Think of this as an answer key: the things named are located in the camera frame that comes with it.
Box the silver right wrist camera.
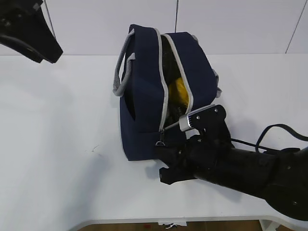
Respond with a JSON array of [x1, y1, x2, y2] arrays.
[[179, 104, 227, 132]]

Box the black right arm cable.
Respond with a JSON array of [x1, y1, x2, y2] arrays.
[[230, 123, 308, 154]]

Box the white table leg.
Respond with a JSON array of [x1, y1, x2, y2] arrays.
[[259, 219, 280, 231]]

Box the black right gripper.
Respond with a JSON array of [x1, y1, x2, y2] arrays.
[[154, 120, 238, 185]]

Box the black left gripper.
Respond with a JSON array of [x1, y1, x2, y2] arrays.
[[0, 0, 63, 64]]

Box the white paper under table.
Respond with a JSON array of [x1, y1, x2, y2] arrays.
[[158, 221, 187, 229]]

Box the navy blue lunch bag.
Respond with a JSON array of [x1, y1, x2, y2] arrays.
[[113, 24, 221, 161]]

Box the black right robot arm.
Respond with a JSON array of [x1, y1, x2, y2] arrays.
[[154, 123, 308, 221]]

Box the yellow pear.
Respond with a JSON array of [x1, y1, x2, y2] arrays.
[[168, 77, 189, 110]]

